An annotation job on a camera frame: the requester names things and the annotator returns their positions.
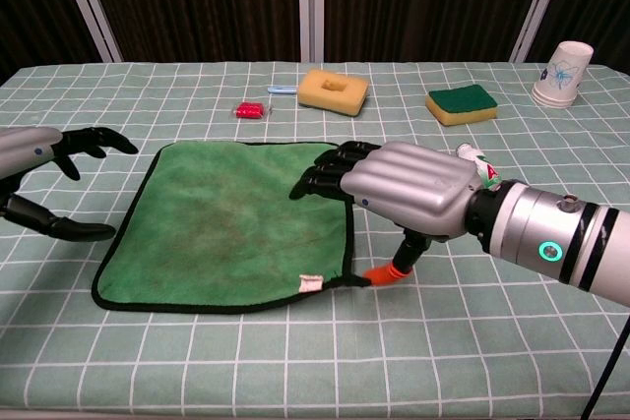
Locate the right silver and black hand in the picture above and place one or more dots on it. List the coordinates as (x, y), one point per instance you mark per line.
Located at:
(413, 189)

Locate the left silver and black hand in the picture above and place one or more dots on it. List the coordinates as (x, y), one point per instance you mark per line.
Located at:
(24, 149)

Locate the green cloth black trim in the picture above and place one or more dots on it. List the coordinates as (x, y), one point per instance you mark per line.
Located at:
(221, 228)

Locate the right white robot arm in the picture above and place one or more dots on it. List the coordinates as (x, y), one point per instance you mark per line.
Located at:
(541, 228)

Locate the white bottle, green red label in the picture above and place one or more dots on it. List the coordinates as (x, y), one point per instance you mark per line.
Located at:
(485, 169)

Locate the green and yellow scouring sponge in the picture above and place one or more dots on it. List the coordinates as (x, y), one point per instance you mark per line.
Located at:
(462, 98)

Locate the yellow sponge with hole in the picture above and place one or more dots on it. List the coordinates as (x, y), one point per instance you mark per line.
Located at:
(315, 95)

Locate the small light blue pen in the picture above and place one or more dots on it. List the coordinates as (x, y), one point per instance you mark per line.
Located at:
(281, 89)

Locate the small red wrapped packet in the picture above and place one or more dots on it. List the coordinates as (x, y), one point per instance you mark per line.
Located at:
(248, 110)

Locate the white paper cups, blue flower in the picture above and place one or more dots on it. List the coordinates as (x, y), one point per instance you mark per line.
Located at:
(563, 73)

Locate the green checkered tablecloth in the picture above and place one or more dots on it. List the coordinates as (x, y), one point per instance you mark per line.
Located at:
(295, 361)

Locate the white partition frame post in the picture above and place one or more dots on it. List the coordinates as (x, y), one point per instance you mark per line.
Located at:
(311, 2)
(539, 7)
(91, 7)

